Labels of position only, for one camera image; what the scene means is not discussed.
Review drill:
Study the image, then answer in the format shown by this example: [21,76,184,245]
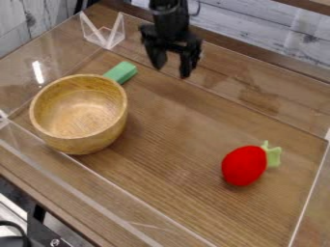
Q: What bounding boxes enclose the red plush strawberry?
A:
[220,141,282,186]

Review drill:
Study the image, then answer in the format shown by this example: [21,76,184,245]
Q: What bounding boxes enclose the wooden bowl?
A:
[28,74,128,155]

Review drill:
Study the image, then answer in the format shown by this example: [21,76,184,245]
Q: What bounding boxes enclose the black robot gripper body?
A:
[139,0,202,53]

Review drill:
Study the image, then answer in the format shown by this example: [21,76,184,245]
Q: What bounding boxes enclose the green rectangular block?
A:
[103,61,137,85]

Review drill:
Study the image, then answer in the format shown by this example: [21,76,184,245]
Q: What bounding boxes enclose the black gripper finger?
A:
[144,41,167,69]
[179,49,202,78]

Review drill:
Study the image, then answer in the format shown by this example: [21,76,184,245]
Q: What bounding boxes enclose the black metal table bracket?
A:
[27,205,72,247]

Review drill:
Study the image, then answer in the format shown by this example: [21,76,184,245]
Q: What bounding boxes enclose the clear acrylic corner bracket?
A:
[79,12,125,50]

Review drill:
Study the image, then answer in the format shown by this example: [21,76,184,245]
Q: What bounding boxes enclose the black cable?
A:
[0,220,29,247]

